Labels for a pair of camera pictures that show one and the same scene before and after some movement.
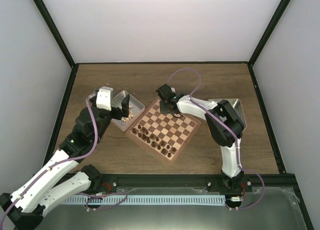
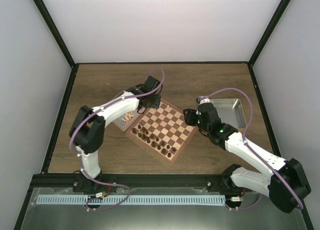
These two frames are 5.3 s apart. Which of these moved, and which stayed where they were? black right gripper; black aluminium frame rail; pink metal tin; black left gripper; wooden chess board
Moved: black right gripper; black left gripper
Stayed: pink metal tin; black aluminium frame rail; wooden chess board
